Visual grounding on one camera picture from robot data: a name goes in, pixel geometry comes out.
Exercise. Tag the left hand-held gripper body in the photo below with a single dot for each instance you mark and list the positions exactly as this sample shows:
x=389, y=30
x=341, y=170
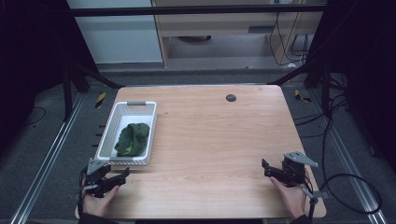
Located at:
x=97, y=170

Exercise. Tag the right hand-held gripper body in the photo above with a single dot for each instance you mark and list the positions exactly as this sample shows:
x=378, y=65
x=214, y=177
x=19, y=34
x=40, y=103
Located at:
x=294, y=171

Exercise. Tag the dark green cloth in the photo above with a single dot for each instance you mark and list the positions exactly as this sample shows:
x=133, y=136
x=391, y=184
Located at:
x=132, y=139

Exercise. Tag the white plastic basket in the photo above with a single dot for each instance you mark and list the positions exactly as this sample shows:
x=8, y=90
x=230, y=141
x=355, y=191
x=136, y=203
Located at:
x=123, y=109

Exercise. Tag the person's left hand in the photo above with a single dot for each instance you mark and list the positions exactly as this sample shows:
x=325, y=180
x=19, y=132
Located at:
x=99, y=203

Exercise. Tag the person's right hand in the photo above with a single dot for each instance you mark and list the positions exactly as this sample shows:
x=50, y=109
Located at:
x=291, y=199

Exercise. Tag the yellow black tape strip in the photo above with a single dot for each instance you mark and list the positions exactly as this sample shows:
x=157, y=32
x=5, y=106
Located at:
x=299, y=95
x=100, y=100

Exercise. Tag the grey round table grommet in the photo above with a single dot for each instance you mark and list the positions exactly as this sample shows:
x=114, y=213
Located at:
x=231, y=98

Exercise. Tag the black metal stand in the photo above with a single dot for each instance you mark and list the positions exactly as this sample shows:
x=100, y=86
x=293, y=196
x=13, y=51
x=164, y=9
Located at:
x=325, y=90
x=67, y=93

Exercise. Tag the white plug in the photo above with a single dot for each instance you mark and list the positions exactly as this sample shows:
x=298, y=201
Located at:
x=291, y=65

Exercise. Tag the white cabinet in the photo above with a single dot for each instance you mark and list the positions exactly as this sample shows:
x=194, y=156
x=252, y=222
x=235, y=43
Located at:
x=118, y=37

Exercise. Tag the black curtain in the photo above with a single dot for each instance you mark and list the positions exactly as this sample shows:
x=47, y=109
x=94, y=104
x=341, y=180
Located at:
x=364, y=46
x=31, y=46

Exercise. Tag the light wooden desk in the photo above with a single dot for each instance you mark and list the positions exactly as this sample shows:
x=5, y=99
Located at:
x=218, y=21

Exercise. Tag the aluminium floor rail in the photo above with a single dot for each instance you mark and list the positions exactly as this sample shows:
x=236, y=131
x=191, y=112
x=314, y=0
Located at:
x=348, y=161
x=46, y=161

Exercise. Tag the black horizontal frame bar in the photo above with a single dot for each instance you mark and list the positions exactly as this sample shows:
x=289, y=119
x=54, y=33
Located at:
x=186, y=10

